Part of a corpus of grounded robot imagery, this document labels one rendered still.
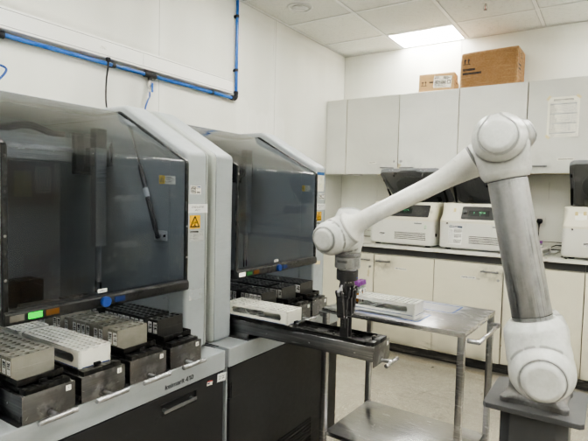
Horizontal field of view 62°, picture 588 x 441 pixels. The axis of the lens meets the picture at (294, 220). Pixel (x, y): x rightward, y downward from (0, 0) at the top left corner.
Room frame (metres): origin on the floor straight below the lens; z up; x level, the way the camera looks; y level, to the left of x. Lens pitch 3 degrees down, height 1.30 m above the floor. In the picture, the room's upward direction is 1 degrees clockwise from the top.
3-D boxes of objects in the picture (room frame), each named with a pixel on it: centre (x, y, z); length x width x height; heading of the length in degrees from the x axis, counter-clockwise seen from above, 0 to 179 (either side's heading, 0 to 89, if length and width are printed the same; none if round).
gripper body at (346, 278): (1.67, -0.19, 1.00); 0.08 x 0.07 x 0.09; 147
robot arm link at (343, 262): (1.67, -0.19, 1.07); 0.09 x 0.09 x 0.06
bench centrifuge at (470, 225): (3.92, -1.54, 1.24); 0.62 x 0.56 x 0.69; 147
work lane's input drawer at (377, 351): (1.79, -0.04, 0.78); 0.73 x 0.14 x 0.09; 57
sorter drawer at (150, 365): (1.60, 0.69, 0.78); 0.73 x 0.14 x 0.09; 57
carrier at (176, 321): (1.60, 0.41, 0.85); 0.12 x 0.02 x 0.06; 147
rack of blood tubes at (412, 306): (2.00, -0.39, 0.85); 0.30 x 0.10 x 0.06; 55
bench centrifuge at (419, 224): (4.23, -1.05, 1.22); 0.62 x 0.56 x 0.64; 145
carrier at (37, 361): (1.22, 0.66, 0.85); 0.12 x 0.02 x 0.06; 147
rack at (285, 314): (1.89, 0.11, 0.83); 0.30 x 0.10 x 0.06; 57
